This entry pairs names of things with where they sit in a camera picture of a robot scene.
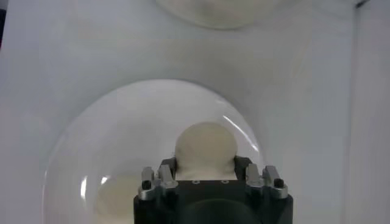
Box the cream electric cooking pot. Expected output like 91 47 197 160
155 0 286 30

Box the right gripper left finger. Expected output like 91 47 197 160
138 156 179 200

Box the white steamed baozi bun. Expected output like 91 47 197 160
174 121 239 181
94 175 144 224

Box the white round plate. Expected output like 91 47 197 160
41 78 266 224

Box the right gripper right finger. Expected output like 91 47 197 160
234 155 289 200

